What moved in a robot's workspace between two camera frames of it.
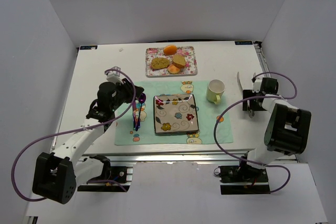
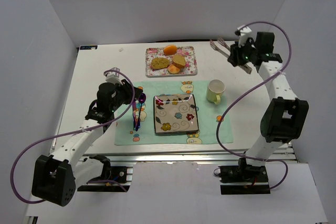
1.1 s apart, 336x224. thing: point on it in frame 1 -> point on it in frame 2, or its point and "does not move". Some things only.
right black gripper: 249,104 -> 235,54
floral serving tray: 188,52 does not move
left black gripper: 135,91 does not move
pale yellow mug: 215,90 does not move
